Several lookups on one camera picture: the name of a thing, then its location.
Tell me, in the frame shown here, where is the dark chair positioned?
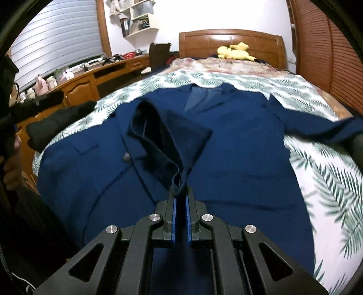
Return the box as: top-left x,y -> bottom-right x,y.
149,42 -> 172,73

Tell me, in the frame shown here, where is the yellow plush toy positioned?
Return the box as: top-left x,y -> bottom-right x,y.
217,42 -> 257,61

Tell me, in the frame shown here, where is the floral quilt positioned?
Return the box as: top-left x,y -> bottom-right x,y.
169,57 -> 355,118

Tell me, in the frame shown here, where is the wooden headboard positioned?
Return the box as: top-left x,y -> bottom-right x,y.
179,28 -> 287,70

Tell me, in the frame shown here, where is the wooden desk cabinet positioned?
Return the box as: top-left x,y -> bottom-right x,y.
8,54 -> 151,176

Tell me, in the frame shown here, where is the black garment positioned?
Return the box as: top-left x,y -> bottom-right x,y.
25,100 -> 97,151

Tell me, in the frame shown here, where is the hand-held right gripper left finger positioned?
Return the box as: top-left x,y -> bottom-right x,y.
35,191 -> 178,295

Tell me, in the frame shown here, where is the person's dark clothing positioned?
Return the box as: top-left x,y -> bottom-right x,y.
0,184 -> 81,295

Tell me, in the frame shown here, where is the white wall shelf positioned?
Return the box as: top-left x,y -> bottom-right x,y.
106,0 -> 159,37

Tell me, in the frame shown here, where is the navy blue suit jacket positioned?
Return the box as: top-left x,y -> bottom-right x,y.
37,84 -> 363,295

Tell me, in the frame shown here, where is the person's left hand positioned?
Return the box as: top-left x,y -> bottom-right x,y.
3,136 -> 23,191

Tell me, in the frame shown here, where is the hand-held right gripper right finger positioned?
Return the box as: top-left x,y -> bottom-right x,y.
185,188 -> 329,295

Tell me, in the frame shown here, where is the wooden louvered wardrobe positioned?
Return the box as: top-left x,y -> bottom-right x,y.
286,0 -> 363,114

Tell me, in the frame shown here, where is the wooden window frame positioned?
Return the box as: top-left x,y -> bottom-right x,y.
96,0 -> 113,57

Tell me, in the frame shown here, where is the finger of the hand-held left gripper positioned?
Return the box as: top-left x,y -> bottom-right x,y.
11,91 -> 64,123

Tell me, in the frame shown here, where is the grey window blind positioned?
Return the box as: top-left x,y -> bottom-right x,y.
10,0 -> 104,93

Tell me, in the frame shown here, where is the pink bottle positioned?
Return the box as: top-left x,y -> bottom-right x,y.
34,74 -> 47,95

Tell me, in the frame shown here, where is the leaf print bed sheet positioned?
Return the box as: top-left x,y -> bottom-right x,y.
32,69 -> 363,295

